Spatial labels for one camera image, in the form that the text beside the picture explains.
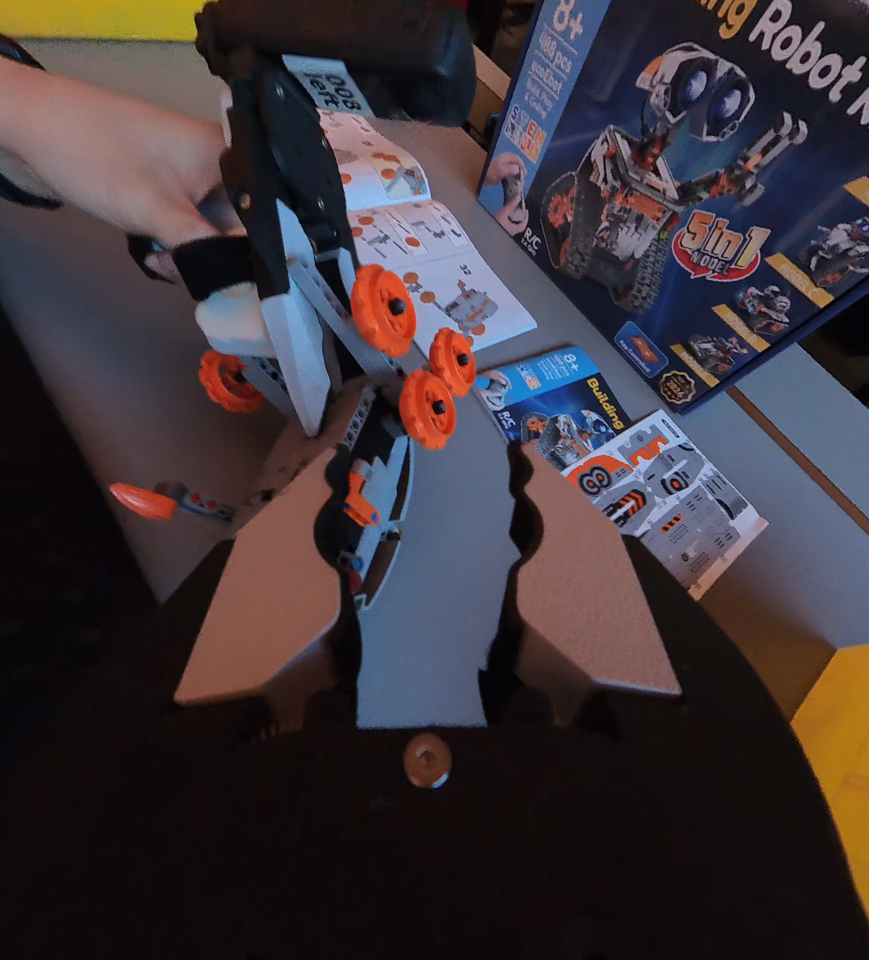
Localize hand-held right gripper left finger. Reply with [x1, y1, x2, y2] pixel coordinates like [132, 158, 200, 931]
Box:
[173, 447, 362, 726]

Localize blue robot kit manual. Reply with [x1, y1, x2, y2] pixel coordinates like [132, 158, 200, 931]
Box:
[475, 345, 634, 470]

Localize grey orange brick robot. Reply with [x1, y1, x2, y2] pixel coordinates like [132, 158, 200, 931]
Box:
[198, 255, 478, 612]

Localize orange fin brick assembly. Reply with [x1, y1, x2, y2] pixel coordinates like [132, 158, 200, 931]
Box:
[108, 480, 237, 526]

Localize grey desk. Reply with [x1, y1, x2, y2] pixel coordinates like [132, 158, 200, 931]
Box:
[0, 37, 869, 721]

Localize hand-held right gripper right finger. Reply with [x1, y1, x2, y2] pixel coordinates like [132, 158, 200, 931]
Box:
[481, 442, 683, 726]

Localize person's left hand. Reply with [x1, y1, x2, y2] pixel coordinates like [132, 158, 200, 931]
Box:
[0, 52, 248, 252]

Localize blue robot kit box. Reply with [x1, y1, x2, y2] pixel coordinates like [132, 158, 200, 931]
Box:
[477, 0, 869, 415]

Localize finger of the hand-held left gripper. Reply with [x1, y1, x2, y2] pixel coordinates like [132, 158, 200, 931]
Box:
[260, 197, 332, 439]

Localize white instruction booklet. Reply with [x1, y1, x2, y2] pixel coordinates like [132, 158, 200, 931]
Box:
[314, 108, 539, 354]

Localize black wrist strap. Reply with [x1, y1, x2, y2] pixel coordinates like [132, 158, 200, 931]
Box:
[0, 21, 64, 211]

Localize robot sticker sheet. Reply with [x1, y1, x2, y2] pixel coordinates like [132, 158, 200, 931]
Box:
[560, 408, 769, 601]

